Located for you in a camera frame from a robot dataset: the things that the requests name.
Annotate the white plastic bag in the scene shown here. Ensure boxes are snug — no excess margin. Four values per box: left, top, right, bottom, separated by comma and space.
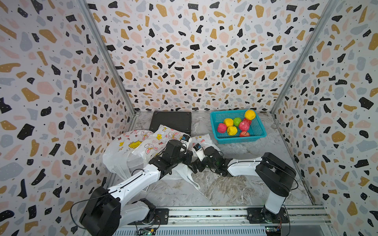
102, 130, 153, 180
128, 125, 186, 169
162, 134, 220, 190

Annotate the red apple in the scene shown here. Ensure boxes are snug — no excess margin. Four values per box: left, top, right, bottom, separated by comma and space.
239, 131, 250, 137

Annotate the green toy fruit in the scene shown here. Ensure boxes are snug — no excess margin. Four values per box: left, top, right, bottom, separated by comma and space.
233, 117, 242, 127

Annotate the red toy fruit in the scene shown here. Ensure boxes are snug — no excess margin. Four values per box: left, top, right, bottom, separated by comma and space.
243, 118, 252, 124

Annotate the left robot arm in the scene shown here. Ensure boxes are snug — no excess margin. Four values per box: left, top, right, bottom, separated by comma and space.
79, 140, 193, 236

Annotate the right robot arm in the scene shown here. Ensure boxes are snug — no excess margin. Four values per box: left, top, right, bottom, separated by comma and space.
192, 144, 297, 215

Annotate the black hard case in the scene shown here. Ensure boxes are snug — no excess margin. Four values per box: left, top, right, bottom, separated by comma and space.
149, 111, 192, 135

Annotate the teal plastic basket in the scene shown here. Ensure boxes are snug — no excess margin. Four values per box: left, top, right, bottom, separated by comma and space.
210, 110, 267, 144

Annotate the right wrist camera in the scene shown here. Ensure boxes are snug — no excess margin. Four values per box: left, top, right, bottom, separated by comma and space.
193, 143, 206, 161

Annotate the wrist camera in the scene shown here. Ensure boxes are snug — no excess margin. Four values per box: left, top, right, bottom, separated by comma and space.
180, 134, 192, 148
193, 143, 206, 161

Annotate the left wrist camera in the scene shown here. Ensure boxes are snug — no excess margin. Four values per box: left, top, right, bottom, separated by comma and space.
180, 134, 192, 148

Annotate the aluminium front rail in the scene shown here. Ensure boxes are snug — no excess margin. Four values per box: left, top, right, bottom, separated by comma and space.
112, 206, 337, 236

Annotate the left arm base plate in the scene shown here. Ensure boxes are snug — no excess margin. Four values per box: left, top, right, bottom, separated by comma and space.
129, 208, 169, 227

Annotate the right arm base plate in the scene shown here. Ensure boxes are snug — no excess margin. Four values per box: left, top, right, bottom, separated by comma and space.
247, 207, 289, 224

